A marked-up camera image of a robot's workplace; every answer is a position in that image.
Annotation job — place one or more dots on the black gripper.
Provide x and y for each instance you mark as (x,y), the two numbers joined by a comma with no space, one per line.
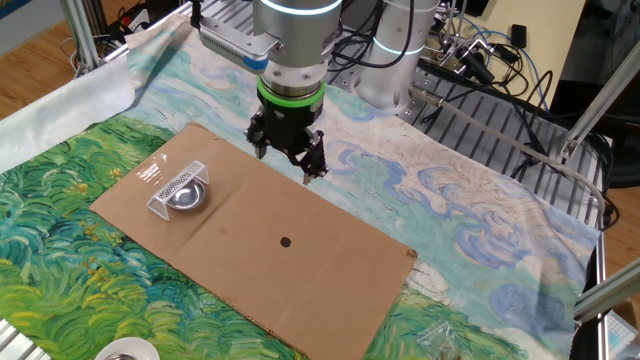
(290,125)

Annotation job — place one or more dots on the black power adapter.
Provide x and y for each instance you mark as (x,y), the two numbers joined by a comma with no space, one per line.
(519,36)

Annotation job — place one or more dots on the white mesh bridge stand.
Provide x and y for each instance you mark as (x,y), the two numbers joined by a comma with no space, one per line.
(182,176)

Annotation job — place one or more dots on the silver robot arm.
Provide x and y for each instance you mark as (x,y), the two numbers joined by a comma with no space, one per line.
(300,40)

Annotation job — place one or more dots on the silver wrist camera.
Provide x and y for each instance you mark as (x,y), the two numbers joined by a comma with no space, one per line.
(230,45)

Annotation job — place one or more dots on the painting print tablecloth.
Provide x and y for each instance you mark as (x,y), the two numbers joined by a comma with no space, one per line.
(450,210)

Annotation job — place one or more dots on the clear tape patch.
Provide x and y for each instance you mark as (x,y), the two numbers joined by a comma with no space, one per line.
(150,172)

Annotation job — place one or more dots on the small shiny metal plate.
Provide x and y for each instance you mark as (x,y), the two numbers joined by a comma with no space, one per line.
(189,197)

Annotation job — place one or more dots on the black round dot mark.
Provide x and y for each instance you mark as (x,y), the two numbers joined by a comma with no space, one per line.
(285,242)

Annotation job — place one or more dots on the brown cardboard sheet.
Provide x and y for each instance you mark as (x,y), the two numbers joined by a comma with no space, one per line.
(250,285)

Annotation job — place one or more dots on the small metal dish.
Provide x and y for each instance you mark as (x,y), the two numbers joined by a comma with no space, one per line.
(120,357)

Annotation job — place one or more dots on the aluminium frame post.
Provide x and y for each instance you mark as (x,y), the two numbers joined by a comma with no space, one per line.
(600,95)
(80,35)
(607,290)

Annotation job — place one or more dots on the clear plastic bag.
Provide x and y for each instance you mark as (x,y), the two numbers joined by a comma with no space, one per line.
(440,342)

